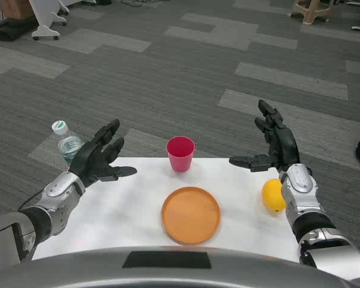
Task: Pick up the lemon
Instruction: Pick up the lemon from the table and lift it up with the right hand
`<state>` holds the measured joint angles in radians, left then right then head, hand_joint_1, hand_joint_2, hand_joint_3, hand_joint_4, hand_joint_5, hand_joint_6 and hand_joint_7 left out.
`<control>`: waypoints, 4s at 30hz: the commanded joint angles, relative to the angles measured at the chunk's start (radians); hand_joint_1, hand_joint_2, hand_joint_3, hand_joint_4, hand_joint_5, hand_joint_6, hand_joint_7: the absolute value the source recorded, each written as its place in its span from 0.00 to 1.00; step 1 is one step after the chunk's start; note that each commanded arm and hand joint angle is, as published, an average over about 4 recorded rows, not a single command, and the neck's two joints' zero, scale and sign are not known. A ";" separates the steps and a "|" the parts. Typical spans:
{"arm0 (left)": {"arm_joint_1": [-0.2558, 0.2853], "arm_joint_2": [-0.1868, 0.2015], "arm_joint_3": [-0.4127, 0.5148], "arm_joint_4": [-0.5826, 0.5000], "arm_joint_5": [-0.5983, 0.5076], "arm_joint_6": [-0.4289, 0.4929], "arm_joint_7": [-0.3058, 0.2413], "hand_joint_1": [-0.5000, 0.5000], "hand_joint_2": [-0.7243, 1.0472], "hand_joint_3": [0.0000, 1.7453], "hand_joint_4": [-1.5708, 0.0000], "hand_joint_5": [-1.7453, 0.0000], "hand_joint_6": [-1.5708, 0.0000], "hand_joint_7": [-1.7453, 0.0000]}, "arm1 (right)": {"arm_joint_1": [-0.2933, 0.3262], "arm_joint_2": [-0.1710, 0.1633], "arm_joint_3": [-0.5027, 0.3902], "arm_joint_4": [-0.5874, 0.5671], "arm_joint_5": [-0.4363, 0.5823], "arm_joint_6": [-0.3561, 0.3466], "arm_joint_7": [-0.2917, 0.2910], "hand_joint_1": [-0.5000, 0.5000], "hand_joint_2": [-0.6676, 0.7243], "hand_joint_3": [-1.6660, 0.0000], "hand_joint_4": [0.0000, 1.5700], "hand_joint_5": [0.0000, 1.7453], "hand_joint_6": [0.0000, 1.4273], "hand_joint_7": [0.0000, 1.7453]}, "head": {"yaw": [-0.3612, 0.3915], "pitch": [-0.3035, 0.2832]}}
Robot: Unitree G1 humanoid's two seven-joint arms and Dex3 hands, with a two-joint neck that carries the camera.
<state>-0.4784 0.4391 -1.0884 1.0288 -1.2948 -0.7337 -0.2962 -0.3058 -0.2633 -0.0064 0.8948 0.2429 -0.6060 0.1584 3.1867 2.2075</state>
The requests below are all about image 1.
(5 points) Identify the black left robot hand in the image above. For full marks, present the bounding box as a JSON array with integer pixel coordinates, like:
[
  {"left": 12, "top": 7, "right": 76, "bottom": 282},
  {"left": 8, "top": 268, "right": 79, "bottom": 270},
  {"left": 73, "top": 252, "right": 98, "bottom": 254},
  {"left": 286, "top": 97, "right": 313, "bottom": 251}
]
[{"left": 68, "top": 118, "right": 138, "bottom": 189}]

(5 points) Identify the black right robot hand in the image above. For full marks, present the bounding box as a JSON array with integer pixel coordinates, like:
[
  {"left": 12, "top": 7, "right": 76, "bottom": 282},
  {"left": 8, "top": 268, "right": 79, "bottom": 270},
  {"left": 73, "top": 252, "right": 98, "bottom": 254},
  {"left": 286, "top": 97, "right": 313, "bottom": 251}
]
[{"left": 229, "top": 100, "right": 301, "bottom": 173}]

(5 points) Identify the brown wooden cabinet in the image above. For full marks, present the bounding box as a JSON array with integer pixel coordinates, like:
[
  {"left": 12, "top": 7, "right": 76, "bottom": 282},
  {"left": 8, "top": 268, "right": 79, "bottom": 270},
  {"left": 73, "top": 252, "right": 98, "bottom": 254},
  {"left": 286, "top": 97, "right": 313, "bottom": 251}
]
[{"left": 0, "top": 0, "right": 34, "bottom": 19}]

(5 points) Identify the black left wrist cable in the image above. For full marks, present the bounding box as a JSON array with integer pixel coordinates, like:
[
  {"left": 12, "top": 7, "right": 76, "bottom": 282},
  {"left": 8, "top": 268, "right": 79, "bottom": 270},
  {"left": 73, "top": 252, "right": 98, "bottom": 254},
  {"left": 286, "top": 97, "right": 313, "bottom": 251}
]
[{"left": 17, "top": 191, "right": 46, "bottom": 212}]

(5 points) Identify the pink plastic cup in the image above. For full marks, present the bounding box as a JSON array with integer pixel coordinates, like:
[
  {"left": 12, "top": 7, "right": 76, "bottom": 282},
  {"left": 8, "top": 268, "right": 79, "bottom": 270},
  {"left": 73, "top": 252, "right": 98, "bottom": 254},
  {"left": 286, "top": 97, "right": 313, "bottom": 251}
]
[{"left": 166, "top": 136, "right": 196, "bottom": 173}]

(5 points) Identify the yellow lemon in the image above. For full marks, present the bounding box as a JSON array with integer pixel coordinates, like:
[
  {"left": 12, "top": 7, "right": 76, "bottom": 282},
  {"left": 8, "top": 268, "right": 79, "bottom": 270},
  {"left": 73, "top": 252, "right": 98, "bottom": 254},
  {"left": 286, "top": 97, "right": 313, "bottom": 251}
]
[{"left": 261, "top": 178, "right": 287, "bottom": 213}]

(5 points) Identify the clear plastic water bottle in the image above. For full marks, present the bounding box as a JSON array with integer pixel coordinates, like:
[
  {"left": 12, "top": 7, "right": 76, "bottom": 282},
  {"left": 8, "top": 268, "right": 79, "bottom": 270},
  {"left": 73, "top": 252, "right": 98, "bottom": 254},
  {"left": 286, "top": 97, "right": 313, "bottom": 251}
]
[{"left": 50, "top": 120, "right": 85, "bottom": 164}]

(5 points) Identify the white rolling stand base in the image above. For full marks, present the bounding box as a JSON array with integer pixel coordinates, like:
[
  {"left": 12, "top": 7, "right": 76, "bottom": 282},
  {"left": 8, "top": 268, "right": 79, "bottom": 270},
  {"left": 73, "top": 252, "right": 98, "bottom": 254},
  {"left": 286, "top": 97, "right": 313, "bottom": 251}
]
[{"left": 28, "top": 0, "right": 70, "bottom": 41}]

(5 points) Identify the beige plastic stool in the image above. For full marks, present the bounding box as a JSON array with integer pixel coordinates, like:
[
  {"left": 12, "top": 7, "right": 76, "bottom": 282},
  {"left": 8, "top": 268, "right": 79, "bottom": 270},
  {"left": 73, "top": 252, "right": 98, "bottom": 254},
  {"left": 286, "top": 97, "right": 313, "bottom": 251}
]
[{"left": 290, "top": 0, "right": 332, "bottom": 25}]

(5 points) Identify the black bag on floor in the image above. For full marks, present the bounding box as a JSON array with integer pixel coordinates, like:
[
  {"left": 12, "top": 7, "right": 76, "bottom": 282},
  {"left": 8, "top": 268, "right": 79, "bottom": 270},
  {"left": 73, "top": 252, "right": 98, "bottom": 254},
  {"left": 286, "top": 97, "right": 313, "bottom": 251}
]
[{"left": 0, "top": 15, "right": 39, "bottom": 42}]

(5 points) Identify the orange round plate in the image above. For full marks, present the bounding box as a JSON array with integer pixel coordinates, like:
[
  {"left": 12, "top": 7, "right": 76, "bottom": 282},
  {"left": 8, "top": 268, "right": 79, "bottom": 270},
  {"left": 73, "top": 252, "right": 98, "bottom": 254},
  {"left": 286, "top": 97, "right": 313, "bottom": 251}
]
[{"left": 161, "top": 186, "right": 222, "bottom": 247}]

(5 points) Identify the silver robot chest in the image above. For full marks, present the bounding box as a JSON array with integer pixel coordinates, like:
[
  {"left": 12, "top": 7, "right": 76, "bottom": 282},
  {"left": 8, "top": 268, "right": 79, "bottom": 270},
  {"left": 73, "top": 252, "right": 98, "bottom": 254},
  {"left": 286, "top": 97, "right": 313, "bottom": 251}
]
[{"left": 0, "top": 245, "right": 360, "bottom": 288}]

